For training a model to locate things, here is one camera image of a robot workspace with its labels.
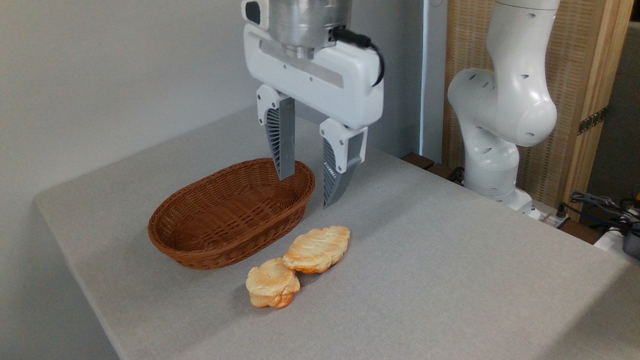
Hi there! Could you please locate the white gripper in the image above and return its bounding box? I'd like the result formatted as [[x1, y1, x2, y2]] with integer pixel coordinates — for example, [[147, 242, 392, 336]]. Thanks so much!
[[243, 22, 385, 209]]

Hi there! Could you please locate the oval braided bread loaf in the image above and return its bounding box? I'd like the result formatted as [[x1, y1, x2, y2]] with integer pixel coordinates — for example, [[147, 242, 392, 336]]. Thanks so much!
[[282, 226, 351, 274]]

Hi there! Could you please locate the brown wicker basket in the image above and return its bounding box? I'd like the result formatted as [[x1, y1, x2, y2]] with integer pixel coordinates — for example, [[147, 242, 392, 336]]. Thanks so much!
[[148, 158, 316, 271]]

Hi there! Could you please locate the round flower-shaped bread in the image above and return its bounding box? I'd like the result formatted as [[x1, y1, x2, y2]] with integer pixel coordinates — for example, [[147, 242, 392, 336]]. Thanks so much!
[[245, 257, 301, 309]]

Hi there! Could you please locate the white vertical trim strip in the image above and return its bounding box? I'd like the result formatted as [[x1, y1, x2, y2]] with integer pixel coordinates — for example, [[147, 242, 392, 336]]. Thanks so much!
[[421, 0, 447, 163]]

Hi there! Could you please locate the white power strip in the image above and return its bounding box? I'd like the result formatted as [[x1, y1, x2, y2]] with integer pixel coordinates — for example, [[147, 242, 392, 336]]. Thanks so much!
[[527, 207, 572, 230]]

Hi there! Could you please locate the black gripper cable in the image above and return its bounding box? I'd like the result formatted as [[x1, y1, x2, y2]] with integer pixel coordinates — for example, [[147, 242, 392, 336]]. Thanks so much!
[[331, 26, 386, 87]]

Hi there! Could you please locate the bundle of dark cables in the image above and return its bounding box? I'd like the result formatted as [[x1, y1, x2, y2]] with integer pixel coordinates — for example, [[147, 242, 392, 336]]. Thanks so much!
[[557, 190, 640, 236]]

